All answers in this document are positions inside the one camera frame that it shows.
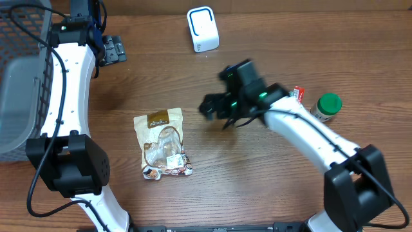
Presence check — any red snack stick packet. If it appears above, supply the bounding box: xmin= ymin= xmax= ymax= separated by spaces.
xmin=292 ymin=86 xmax=305 ymax=104

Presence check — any green lid Knorr jar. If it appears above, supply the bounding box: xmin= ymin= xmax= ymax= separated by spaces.
xmin=310 ymin=93 xmax=342 ymax=122

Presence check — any beige brown snack bag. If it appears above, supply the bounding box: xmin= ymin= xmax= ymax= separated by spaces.
xmin=133 ymin=108 xmax=193 ymax=180

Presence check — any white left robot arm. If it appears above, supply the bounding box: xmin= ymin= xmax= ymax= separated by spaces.
xmin=25 ymin=16 xmax=133 ymax=231

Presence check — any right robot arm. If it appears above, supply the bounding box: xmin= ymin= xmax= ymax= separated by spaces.
xmin=199 ymin=73 xmax=399 ymax=231

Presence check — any white barcode scanner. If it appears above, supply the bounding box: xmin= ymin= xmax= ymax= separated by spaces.
xmin=187 ymin=6 xmax=220 ymax=53

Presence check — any grey mesh plastic basket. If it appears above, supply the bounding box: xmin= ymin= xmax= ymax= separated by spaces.
xmin=1 ymin=1 xmax=53 ymax=162

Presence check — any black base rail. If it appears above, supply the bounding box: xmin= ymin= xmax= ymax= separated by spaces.
xmin=128 ymin=222 xmax=311 ymax=232

